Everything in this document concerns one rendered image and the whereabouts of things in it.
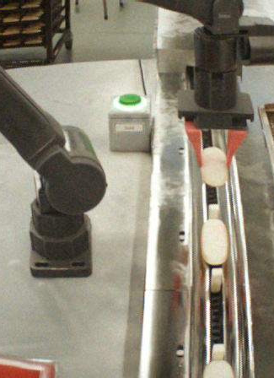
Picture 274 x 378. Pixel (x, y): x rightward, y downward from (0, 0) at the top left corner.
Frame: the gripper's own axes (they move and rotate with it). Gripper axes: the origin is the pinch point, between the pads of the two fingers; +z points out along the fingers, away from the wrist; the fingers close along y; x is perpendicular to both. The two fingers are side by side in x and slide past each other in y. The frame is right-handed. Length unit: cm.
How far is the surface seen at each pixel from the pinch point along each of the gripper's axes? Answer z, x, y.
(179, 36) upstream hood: 1, -53, 4
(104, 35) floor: 92, -301, 46
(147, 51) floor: 92, -272, 19
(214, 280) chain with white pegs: 7.2, 17.0, 0.2
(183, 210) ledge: 6.9, 2.1, 4.2
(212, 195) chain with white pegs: 9.3, -5.3, -0.3
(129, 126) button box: 6.0, -20.5, 12.8
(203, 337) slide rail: 8.2, 26.6, 1.6
